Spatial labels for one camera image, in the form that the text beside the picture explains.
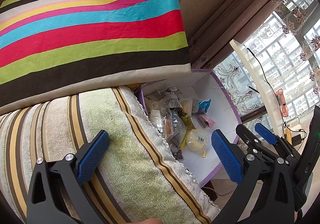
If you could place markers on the black white striped packet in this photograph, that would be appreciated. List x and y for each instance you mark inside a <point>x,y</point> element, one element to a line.
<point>170,95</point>

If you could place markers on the striped colourful tablecloth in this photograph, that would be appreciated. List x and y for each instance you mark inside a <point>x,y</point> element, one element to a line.
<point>87,26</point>

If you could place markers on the black charger box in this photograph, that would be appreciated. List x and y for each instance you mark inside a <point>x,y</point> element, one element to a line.
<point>298,136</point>

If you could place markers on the pink plastic handheld object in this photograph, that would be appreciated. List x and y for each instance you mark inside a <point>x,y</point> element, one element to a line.
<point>282,101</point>

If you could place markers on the striped sofa cushion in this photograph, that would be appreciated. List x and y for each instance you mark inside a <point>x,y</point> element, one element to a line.
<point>112,151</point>

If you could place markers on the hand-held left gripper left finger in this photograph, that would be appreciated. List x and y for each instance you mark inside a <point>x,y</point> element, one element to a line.
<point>92,156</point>

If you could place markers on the patterned lace curtain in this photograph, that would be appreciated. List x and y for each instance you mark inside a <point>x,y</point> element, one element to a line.
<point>270,63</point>

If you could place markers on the pile of assorted snack packets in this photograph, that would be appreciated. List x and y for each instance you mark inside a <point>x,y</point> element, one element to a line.
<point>180,118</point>

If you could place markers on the pale yellow bun packet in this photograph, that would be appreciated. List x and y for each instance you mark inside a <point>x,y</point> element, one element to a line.
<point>197,138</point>

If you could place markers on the brown curtain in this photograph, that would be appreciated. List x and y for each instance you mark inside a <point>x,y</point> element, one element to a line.
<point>212,1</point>

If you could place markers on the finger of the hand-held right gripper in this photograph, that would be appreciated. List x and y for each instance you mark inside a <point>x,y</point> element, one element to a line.
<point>250,140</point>
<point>266,133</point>

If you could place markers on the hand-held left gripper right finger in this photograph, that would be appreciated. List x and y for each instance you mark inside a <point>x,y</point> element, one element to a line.
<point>226,156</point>

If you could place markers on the person's left hand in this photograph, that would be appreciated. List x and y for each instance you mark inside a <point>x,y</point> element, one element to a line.
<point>150,221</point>

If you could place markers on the pink box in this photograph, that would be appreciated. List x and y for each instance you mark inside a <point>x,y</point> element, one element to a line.
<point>206,121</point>

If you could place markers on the white curved shelf board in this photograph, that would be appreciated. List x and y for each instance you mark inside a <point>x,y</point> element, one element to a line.
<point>252,76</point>

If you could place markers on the small dark snack packet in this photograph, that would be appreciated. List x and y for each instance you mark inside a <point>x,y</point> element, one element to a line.
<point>178,155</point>

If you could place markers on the blue white snack packet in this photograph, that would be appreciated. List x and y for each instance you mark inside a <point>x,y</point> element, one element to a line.
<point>203,106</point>

